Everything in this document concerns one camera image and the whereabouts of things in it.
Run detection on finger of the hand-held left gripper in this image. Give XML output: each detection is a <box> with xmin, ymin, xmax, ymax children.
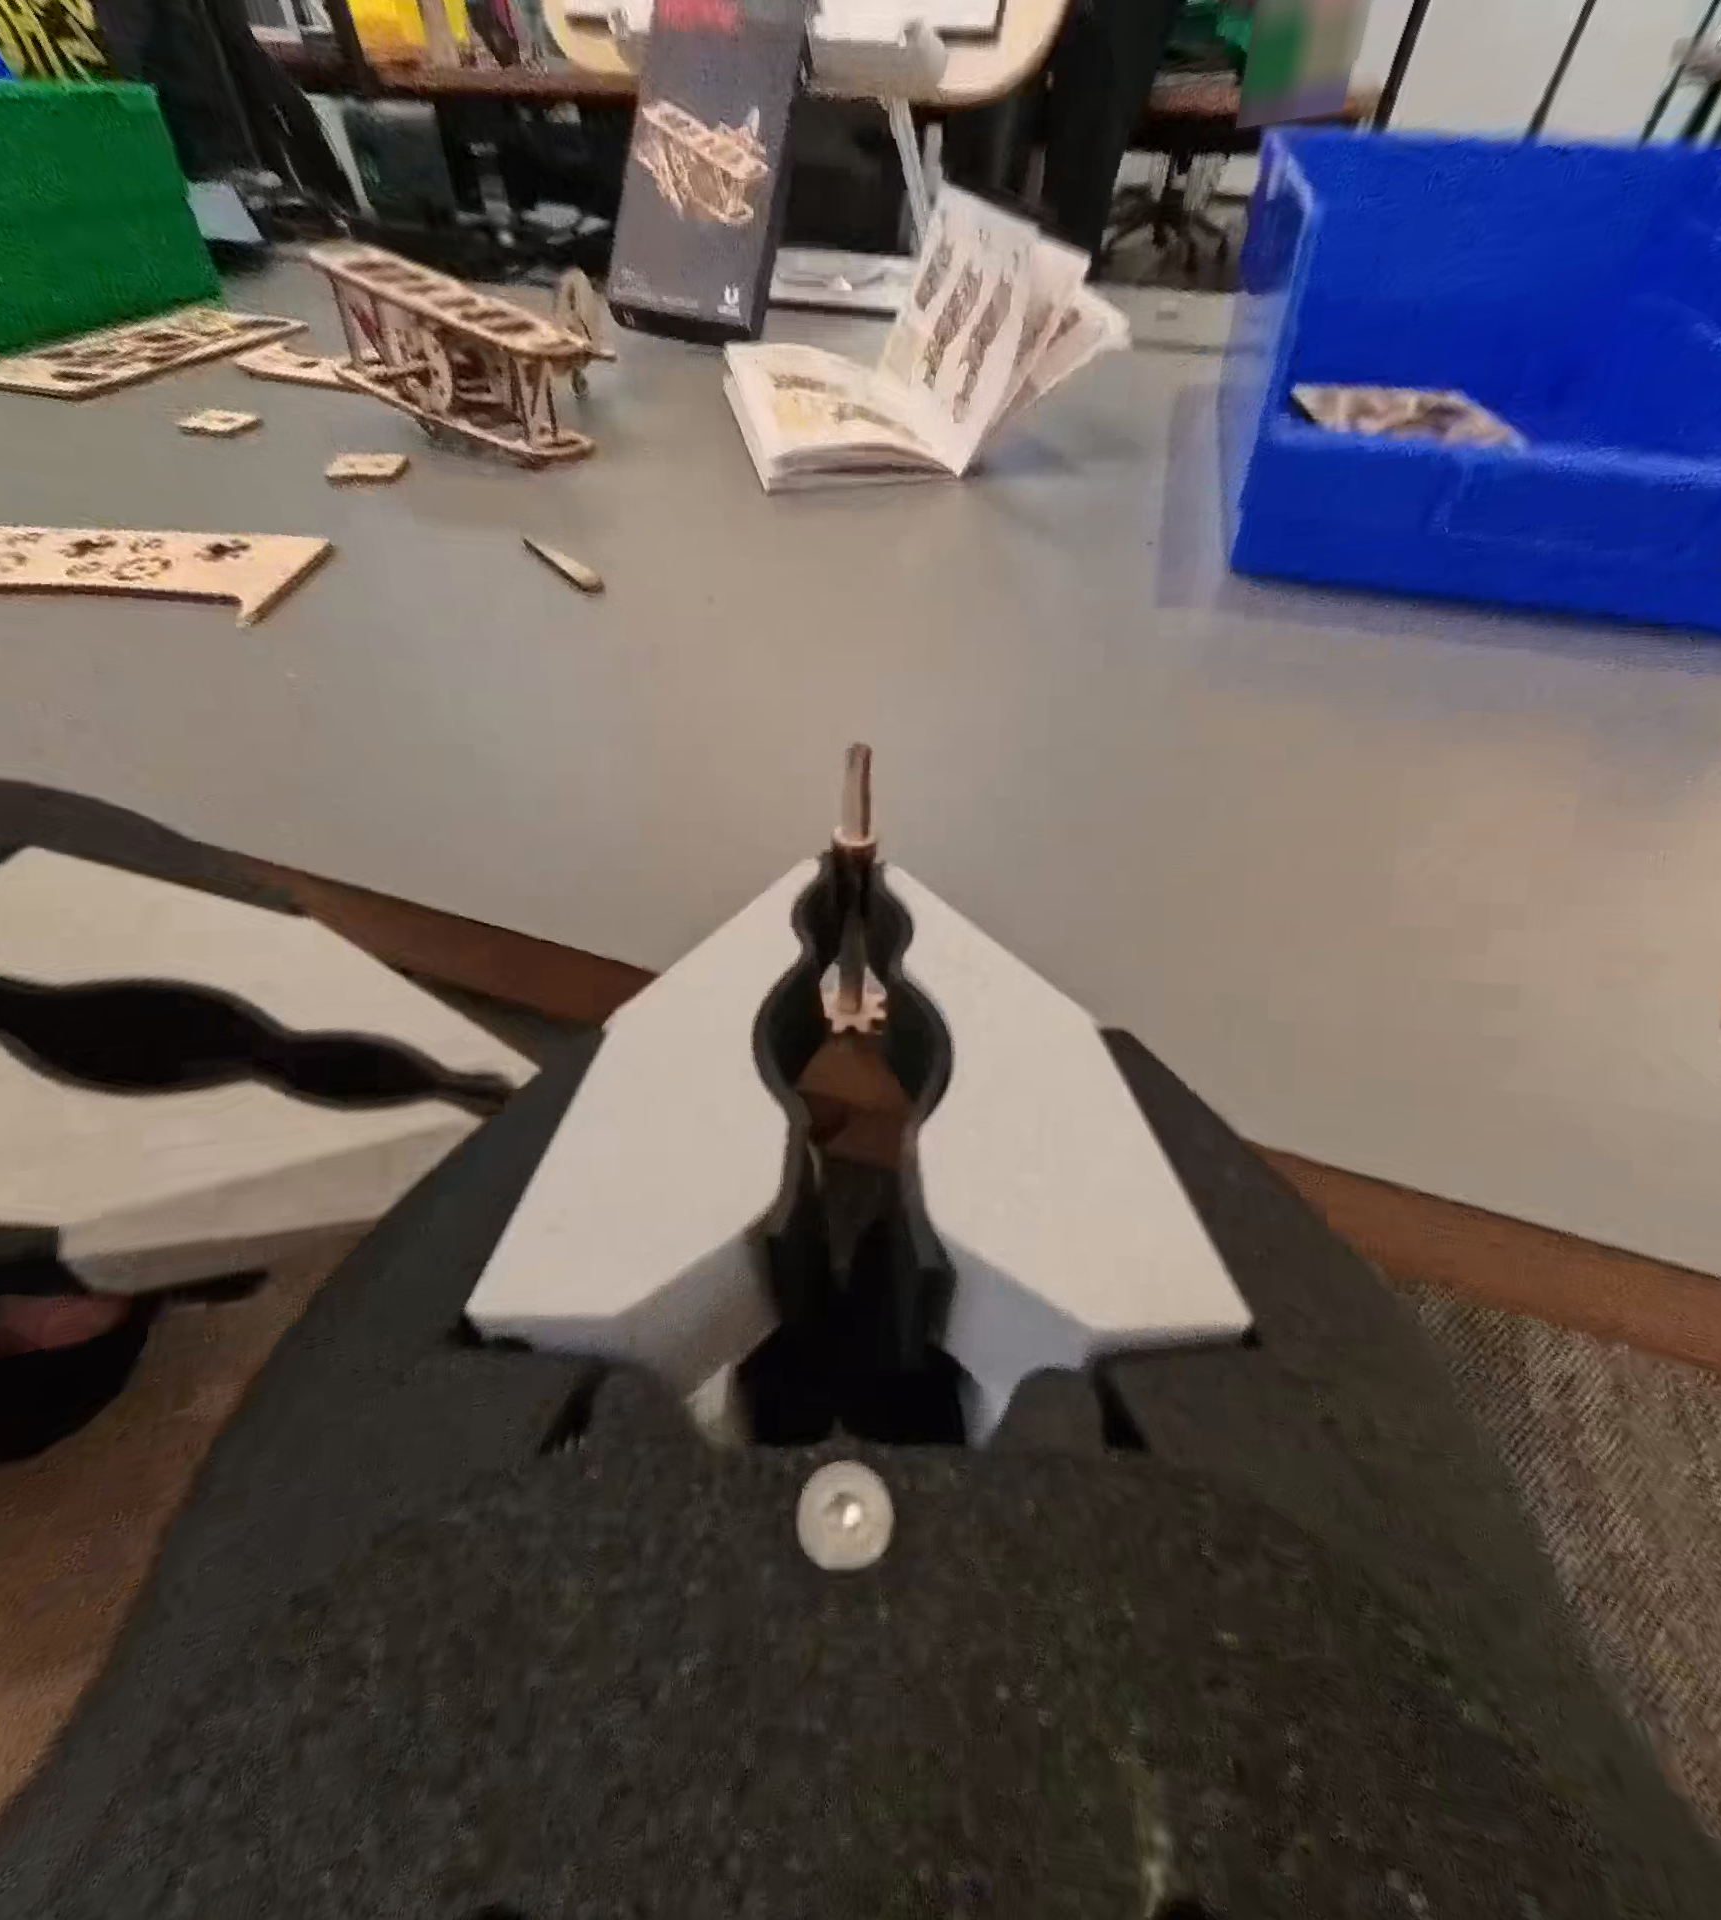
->
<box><xmin>0</xmin><ymin>1030</ymin><xmax>516</xmax><ymax>1294</ymax></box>
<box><xmin>0</xmin><ymin>847</ymin><xmax>542</xmax><ymax>1105</ymax></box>

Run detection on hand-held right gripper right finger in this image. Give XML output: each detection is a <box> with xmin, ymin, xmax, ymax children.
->
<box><xmin>860</xmin><ymin>862</ymin><xmax>1256</xmax><ymax>1450</ymax></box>

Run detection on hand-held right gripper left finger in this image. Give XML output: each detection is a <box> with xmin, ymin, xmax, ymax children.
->
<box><xmin>467</xmin><ymin>857</ymin><xmax>864</xmax><ymax>1445</ymax></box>

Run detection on small wooden gear axle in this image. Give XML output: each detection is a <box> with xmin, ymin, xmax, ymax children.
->
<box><xmin>822</xmin><ymin>741</ymin><xmax>890</xmax><ymax>1039</ymax></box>

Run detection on grey desk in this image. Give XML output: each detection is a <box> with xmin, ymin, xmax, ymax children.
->
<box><xmin>0</xmin><ymin>253</ymin><xmax>1721</xmax><ymax>1302</ymax></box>

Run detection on person's left hand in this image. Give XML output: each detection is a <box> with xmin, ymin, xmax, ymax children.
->
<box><xmin>0</xmin><ymin>1297</ymin><xmax>140</xmax><ymax>1358</ymax></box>

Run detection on long wooden parts sheet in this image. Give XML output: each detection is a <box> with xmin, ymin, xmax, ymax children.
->
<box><xmin>0</xmin><ymin>522</ymin><xmax>336</xmax><ymax>627</ymax></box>

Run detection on flat wooden piece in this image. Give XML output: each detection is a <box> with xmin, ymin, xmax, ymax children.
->
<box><xmin>230</xmin><ymin>340</ymin><xmax>359</xmax><ymax>395</ymax></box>

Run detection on green plastic box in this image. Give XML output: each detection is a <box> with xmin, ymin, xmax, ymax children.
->
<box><xmin>0</xmin><ymin>71</ymin><xmax>227</xmax><ymax>380</ymax></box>

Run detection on wooden biplane model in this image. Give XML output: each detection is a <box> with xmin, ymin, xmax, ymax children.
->
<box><xmin>305</xmin><ymin>238</ymin><xmax>619</xmax><ymax>469</ymax></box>

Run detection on open instruction booklet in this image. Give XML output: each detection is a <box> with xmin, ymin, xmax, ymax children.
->
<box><xmin>723</xmin><ymin>185</ymin><xmax>1137</xmax><ymax>497</ymax></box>

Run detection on blue plastic bin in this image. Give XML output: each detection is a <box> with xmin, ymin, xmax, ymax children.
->
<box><xmin>1227</xmin><ymin>127</ymin><xmax>1721</xmax><ymax>643</ymax></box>

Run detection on dark model kit box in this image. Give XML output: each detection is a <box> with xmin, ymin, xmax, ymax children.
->
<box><xmin>605</xmin><ymin>0</ymin><xmax>811</xmax><ymax>347</ymax></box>

